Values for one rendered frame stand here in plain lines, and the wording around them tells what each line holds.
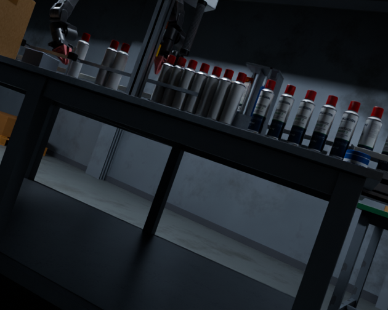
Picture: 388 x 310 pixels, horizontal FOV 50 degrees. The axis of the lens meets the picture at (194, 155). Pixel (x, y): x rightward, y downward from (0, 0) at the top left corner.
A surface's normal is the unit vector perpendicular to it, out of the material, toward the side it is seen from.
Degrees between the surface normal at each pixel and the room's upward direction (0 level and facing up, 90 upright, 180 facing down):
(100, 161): 90
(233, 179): 90
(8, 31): 90
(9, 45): 90
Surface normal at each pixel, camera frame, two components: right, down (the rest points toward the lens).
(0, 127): -0.56, -0.21
